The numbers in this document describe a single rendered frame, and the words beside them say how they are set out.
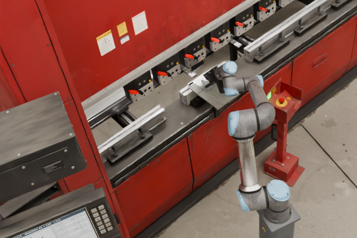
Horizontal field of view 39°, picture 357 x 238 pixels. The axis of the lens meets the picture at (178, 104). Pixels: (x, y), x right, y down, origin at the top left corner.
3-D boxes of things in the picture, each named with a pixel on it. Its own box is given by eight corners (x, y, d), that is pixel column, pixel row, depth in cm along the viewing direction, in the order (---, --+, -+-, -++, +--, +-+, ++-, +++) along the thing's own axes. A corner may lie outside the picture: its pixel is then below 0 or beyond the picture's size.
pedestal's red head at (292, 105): (286, 124, 331) (287, 105, 318) (264, 115, 339) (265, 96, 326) (300, 105, 341) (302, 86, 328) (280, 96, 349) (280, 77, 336)
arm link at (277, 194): (291, 209, 263) (293, 195, 253) (266, 213, 263) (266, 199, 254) (286, 190, 272) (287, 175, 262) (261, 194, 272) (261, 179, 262)
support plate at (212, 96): (218, 110, 302) (217, 109, 301) (189, 88, 317) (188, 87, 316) (239, 94, 308) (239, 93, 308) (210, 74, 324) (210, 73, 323)
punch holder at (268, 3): (259, 23, 324) (259, 1, 312) (249, 17, 329) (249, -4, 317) (275, 12, 330) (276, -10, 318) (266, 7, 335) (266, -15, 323)
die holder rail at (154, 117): (100, 165, 298) (96, 155, 291) (95, 159, 301) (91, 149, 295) (167, 119, 317) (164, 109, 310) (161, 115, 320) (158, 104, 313)
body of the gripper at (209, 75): (211, 68, 309) (219, 63, 298) (219, 80, 309) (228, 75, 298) (202, 75, 306) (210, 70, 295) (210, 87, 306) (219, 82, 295)
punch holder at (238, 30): (236, 37, 317) (235, 16, 305) (227, 32, 322) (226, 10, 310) (253, 26, 322) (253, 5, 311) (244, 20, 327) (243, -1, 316)
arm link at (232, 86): (245, 92, 281) (241, 73, 283) (225, 95, 281) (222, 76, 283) (244, 95, 289) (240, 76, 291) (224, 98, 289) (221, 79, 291)
